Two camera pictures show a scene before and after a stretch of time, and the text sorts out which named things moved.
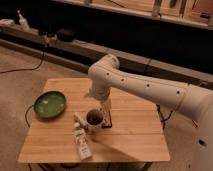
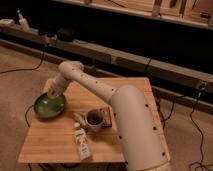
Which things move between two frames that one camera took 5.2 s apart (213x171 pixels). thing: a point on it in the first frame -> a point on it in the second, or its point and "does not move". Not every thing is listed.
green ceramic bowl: x=50 y=104 does not move
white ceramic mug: x=94 y=119 does not move
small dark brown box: x=107 y=121 does not move
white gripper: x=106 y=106 -> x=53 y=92
